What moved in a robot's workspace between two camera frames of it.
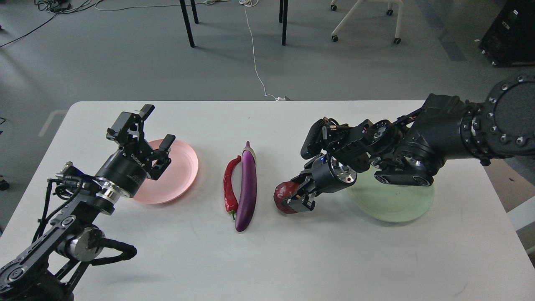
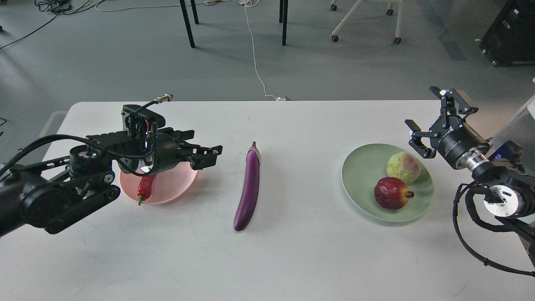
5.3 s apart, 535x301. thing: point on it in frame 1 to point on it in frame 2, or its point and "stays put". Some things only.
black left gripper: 126,169 to 167,153
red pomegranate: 281,192 to 392,193
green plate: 386,202 stays put
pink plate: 176,181 stays put
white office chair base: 397,40 stays put
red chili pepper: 230,200 to 145,187
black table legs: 281,8 stays put
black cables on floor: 57,7 stays put
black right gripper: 322,175 to 449,135
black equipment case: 510,41 stays put
